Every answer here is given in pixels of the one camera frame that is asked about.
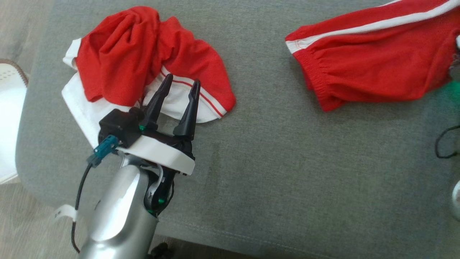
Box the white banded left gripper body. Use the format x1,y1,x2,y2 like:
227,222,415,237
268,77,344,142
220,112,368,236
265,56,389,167
117,128,196,176

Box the white cable label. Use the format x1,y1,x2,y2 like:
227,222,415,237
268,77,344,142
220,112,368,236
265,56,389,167
54,204,78,222

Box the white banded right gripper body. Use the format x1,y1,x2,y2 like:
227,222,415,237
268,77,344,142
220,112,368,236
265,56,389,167
452,34,460,78

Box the red shirt with white trim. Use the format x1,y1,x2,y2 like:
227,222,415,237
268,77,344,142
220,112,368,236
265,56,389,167
61,5,236,150

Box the red shorts with white stripe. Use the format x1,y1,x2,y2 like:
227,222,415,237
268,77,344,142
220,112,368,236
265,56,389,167
285,0,460,112

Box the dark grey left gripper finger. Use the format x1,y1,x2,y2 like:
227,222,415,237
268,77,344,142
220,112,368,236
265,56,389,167
173,79,201,141
142,73,174,132

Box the large grey sofa seat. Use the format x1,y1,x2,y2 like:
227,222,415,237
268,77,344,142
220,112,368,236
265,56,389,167
15,0,460,259

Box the white laundry basket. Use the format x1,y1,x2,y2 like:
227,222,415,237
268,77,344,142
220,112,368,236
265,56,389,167
0,59,29,185

